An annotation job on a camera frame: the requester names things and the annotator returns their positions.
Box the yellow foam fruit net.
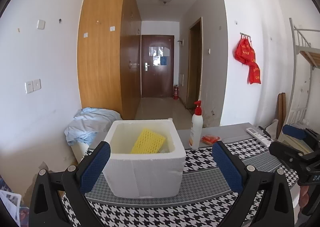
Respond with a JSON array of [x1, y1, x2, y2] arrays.
[[130, 129, 165, 154]]

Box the person right hand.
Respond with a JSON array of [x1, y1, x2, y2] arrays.
[[298, 186, 309, 211]]

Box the white remote control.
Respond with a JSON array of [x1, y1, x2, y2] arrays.
[[246, 128, 272, 148]]

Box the leaning wooden boards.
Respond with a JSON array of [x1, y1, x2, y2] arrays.
[[276, 92, 286, 138]]

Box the houndstooth table mat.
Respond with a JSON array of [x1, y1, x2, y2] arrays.
[[85, 139, 298, 226]]

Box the metal bunk bed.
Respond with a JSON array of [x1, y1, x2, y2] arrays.
[[285, 18, 319, 132]]

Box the red snack packet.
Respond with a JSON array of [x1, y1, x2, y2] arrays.
[[201, 135, 220, 145]]

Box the light blue crumpled cloth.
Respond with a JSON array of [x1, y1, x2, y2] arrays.
[[65, 107, 122, 146]]

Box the white styrofoam box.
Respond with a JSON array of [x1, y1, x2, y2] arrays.
[[103, 119, 186, 199]]

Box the red hanging bags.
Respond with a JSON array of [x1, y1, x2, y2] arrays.
[[234, 36, 261, 84]]

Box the red fire extinguisher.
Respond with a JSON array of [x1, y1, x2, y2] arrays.
[[173, 85, 179, 100]]

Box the wooden wardrobe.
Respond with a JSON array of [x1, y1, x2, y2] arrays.
[[77, 0, 142, 120]]

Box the dark brown entrance door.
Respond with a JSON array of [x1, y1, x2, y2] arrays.
[[142, 35, 174, 98]]

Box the wall hook rack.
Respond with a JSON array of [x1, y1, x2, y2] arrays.
[[240, 32, 251, 41]]

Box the white wall switch pair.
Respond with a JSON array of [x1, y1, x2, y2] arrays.
[[24, 79, 42, 94]]

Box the white wall socket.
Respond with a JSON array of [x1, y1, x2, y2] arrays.
[[37, 19, 46, 30]]

